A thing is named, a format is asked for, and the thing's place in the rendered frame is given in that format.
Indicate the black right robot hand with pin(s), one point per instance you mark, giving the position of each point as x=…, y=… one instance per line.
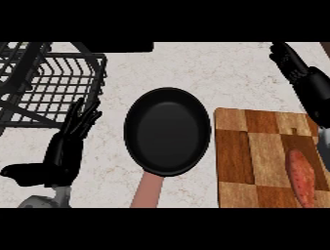
x=323, y=94

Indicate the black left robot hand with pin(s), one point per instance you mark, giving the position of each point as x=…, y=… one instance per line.
x=62, y=153

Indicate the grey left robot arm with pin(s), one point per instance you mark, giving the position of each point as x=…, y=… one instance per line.
x=48, y=199

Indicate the checkered wooden cutting board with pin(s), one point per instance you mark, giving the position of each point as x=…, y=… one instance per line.
x=258, y=159

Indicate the reddish sweet potato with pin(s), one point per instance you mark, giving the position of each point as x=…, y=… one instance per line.
x=300, y=177

